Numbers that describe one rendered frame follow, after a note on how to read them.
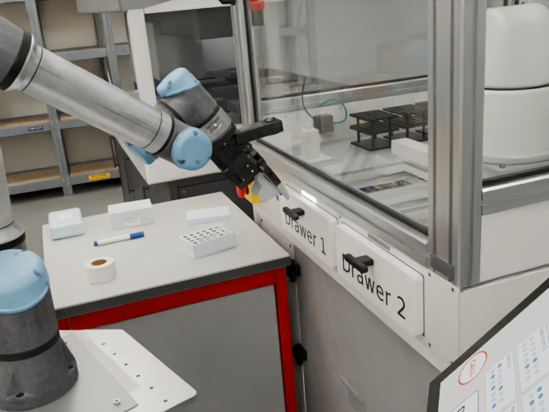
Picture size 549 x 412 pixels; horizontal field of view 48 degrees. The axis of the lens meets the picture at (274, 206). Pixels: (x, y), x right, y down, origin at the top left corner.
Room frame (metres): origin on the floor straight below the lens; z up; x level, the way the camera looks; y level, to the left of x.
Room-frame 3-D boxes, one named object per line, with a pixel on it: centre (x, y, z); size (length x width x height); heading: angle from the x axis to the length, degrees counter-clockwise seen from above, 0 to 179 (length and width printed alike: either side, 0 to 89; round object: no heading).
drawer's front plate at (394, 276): (1.04, -0.17, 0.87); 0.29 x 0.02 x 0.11; 19
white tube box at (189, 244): (1.52, 0.18, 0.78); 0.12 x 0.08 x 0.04; 123
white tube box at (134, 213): (1.78, 0.43, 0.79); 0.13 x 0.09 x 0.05; 104
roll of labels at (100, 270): (1.39, 0.43, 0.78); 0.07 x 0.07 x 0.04
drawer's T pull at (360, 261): (1.03, -0.15, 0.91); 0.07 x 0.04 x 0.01; 19
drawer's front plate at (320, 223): (1.34, -0.07, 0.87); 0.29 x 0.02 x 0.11; 19
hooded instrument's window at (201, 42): (3.07, 0.17, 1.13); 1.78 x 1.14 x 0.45; 19
